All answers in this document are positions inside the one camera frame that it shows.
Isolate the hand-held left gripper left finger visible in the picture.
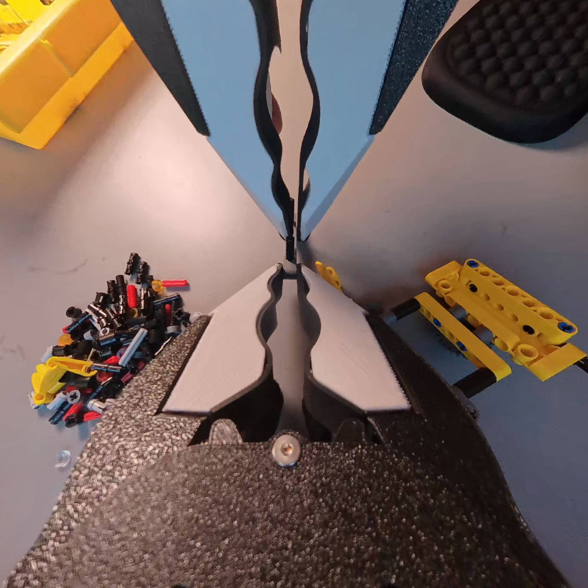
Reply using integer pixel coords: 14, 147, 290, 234
161, 263, 282, 435

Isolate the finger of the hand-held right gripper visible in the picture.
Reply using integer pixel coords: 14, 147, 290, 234
296, 0, 408, 243
161, 0, 296, 242

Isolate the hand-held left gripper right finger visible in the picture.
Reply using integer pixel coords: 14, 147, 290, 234
296, 264, 411, 435

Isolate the pile of small building pieces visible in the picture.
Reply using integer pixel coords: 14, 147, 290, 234
30, 252, 203, 428

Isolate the yellow storage bin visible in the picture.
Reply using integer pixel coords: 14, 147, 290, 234
0, 0, 135, 150

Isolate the black connector pin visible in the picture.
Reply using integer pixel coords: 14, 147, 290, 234
285, 198, 298, 263

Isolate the small yellow connector piece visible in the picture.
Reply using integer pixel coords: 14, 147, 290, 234
315, 261, 343, 292

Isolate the black wrist rest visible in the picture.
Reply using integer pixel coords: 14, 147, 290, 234
421, 0, 588, 144

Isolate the yellow beam assembly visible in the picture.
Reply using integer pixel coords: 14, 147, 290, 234
381, 258, 588, 400

